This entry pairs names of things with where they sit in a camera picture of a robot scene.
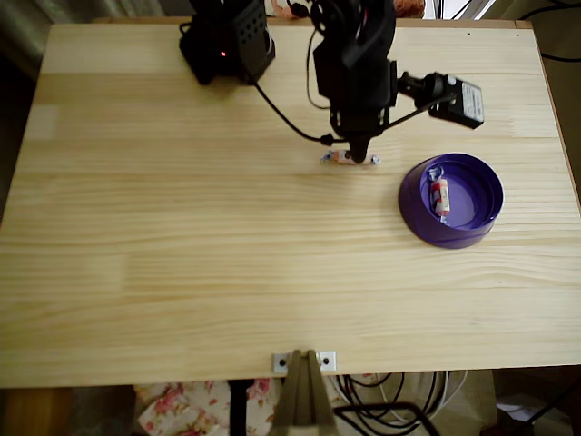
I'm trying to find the pink candy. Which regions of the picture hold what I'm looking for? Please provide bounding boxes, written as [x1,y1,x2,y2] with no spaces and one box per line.
[319,148,382,167]
[426,165,453,226]

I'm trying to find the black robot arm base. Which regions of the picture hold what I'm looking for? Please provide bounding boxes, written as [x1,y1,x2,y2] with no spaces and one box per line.
[178,0,277,87]

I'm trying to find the purple bowl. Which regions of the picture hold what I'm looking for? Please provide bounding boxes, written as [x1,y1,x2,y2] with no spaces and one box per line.
[398,152,506,250]

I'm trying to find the floral curtain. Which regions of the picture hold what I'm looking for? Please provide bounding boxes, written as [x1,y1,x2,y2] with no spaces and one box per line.
[271,0,428,20]

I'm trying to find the black table leg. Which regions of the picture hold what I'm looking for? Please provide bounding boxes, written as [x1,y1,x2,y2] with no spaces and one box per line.
[226,379,255,436]

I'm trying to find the floral cloth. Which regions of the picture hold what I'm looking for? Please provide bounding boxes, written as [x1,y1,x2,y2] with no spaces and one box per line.
[133,374,350,436]

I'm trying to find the black webcam cable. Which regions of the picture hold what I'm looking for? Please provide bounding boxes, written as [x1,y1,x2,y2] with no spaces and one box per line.
[251,79,456,145]

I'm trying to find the black power cable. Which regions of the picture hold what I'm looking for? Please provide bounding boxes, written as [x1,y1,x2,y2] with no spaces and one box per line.
[285,0,319,22]

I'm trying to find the white frame strips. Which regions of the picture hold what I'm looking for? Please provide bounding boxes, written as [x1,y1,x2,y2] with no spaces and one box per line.
[424,0,498,21]

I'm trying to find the silver metal bracket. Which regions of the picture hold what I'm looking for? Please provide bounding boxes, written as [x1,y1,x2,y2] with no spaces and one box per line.
[271,350,338,374]

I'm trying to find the beige camera stand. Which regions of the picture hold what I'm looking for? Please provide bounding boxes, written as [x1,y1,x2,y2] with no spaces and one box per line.
[271,348,340,436]

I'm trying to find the white cable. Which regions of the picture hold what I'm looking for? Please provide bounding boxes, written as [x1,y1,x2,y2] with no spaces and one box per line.
[330,370,471,423]

